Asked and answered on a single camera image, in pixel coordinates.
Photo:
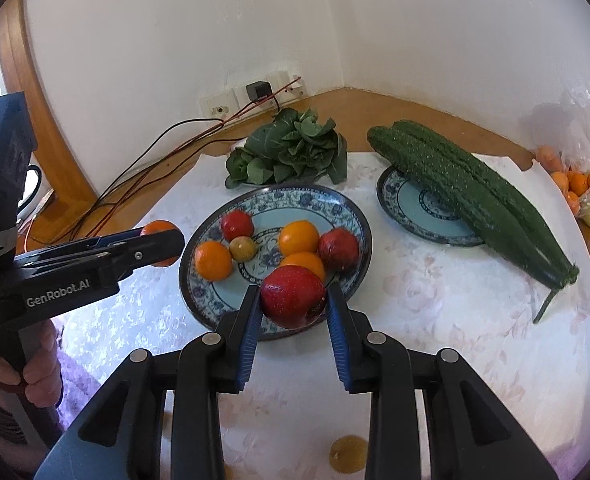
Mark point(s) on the dark red apple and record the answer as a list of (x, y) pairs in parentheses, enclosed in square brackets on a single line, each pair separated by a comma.
[(338, 249)]

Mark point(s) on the white coax wall socket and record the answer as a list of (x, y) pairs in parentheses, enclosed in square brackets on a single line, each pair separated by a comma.
[(217, 105)]

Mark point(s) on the white power wall socket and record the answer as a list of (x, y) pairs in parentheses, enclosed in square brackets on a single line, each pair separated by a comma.
[(282, 82), (240, 97)]

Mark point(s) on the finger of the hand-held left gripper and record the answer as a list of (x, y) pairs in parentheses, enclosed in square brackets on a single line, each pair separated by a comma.
[(155, 247), (120, 238)]

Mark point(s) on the leafy green vegetable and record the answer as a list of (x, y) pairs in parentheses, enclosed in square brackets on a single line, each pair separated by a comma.
[(290, 150)]

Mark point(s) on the white floral tablecloth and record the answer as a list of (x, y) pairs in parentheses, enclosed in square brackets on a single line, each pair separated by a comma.
[(425, 310)]

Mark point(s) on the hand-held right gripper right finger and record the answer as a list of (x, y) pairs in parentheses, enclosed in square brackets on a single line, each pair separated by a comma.
[(339, 345)]

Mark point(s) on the clear plastic bag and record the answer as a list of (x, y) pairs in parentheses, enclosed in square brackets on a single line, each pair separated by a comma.
[(587, 200)]

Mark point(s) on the small brown round fruit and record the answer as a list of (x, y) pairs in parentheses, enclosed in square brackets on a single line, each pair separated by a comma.
[(243, 249)]

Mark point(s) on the pile of small oranges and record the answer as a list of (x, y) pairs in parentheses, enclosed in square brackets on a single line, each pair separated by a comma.
[(560, 180)]

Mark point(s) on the orange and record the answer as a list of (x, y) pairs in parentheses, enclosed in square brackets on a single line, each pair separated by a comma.
[(309, 260), (299, 237), (213, 260), (157, 227)]

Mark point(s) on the large blue patterned plate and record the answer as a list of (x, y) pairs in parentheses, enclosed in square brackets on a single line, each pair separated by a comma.
[(270, 223)]

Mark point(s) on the black power adapter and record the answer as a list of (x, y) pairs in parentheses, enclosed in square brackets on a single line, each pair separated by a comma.
[(258, 90)]

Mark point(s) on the person's left hand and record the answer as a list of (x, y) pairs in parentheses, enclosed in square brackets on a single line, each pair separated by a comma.
[(45, 370)]

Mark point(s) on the green ridged gourd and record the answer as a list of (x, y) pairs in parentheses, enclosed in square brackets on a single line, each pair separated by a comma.
[(440, 185), (475, 162)]

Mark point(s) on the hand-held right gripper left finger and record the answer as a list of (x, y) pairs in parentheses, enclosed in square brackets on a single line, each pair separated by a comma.
[(249, 340)]

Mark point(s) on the purple cloth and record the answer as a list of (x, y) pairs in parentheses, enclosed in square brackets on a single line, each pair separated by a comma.
[(77, 365)]

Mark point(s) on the small blue patterned plate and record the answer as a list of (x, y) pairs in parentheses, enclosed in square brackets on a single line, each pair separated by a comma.
[(415, 210)]

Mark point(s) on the white device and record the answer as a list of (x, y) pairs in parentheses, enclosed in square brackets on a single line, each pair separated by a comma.
[(37, 206)]

